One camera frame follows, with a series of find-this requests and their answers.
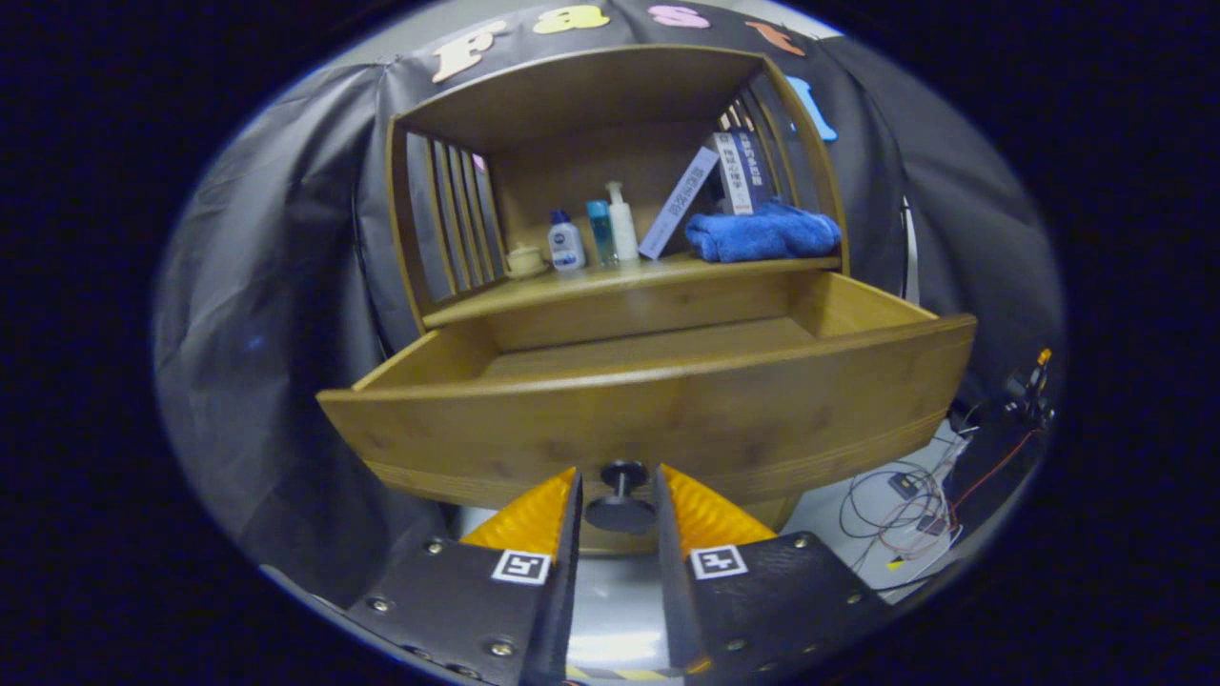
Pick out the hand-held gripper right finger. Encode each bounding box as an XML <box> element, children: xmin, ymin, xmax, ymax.
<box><xmin>653</xmin><ymin>464</ymin><xmax>899</xmax><ymax>676</ymax></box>

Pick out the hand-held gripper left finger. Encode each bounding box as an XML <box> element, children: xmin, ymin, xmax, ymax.
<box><xmin>345</xmin><ymin>465</ymin><xmax>584</xmax><ymax>686</ymax></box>

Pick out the wooden drawer with black knob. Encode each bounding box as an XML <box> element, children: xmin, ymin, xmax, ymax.
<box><xmin>316</xmin><ymin>272</ymin><xmax>979</xmax><ymax>536</ymax></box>

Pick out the wooden countertop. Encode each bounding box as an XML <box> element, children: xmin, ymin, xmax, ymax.
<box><xmin>422</xmin><ymin>250</ymin><xmax>844</xmax><ymax>330</ymax></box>

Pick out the wooden cabinet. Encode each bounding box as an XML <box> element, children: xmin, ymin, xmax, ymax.
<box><xmin>386</xmin><ymin>43</ymin><xmax>851</xmax><ymax>556</ymax></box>

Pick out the white bottle with blue cap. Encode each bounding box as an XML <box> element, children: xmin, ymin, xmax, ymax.
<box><xmin>547</xmin><ymin>210</ymin><xmax>587</xmax><ymax>272</ymax></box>

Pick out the teal transparent bottle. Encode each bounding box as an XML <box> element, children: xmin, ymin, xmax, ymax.
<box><xmin>585</xmin><ymin>199</ymin><xmax>619</xmax><ymax>269</ymax></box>

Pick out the white pump bottle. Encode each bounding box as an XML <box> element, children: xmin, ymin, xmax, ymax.
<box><xmin>605</xmin><ymin>181</ymin><xmax>641</xmax><ymax>262</ymax></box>

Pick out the blue folded towel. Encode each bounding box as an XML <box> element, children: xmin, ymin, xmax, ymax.
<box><xmin>684</xmin><ymin>198</ymin><xmax>844</xmax><ymax>264</ymax></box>

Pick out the lavender leaning book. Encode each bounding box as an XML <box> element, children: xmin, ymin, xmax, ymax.
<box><xmin>638</xmin><ymin>146</ymin><xmax>721</xmax><ymax>261</ymax></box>

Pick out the black backdrop cloth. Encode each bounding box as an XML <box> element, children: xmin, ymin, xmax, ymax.
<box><xmin>152</xmin><ymin>0</ymin><xmax>1067</xmax><ymax>611</ymax></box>

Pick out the black orange device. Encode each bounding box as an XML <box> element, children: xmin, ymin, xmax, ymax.
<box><xmin>1003</xmin><ymin>348</ymin><xmax>1057</xmax><ymax>428</ymax></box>

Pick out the white spine book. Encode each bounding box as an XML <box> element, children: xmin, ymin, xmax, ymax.
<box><xmin>713</xmin><ymin>131</ymin><xmax>754</xmax><ymax>216</ymax></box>

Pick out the dark blue spine book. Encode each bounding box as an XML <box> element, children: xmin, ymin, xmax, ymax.
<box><xmin>739</xmin><ymin>129</ymin><xmax>778</xmax><ymax>211</ymax></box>

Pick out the loose cable bundle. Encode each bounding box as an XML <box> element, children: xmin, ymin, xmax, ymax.
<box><xmin>839</xmin><ymin>424</ymin><xmax>1045</xmax><ymax>573</ymax></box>

